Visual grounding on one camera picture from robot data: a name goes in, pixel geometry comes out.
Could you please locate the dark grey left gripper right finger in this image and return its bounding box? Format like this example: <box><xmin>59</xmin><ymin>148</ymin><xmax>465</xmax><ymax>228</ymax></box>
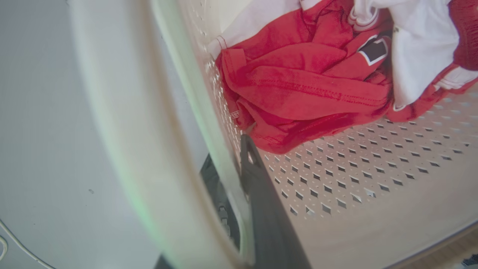
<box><xmin>239</xmin><ymin>134</ymin><xmax>312</xmax><ymax>269</ymax></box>

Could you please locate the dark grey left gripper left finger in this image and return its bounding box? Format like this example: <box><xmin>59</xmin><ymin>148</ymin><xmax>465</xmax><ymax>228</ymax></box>
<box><xmin>154</xmin><ymin>152</ymin><xmax>241</xmax><ymax>269</ymax></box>

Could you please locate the white perforated plastic laundry basket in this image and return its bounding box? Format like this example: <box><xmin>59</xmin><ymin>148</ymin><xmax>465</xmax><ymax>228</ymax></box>
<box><xmin>67</xmin><ymin>0</ymin><xmax>478</xmax><ymax>269</ymax></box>

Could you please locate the red jersey with white trim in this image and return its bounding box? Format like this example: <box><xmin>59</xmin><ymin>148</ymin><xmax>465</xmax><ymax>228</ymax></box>
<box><xmin>215</xmin><ymin>0</ymin><xmax>478</xmax><ymax>155</ymax></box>

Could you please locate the white t-shirt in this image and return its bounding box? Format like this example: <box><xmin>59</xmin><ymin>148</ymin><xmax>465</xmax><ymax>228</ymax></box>
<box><xmin>207</xmin><ymin>0</ymin><xmax>463</xmax><ymax>109</ymax></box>

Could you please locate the dark red knit garment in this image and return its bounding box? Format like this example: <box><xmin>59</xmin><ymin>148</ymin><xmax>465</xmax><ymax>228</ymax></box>
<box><xmin>447</xmin><ymin>0</ymin><xmax>478</xmax><ymax>71</ymax></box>

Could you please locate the thin white cable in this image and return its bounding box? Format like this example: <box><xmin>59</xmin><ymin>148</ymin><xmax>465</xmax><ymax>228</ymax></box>
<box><xmin>0</xmin><ymin>220</ymin><xmax>57</xmax><ymax>269</ymax></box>

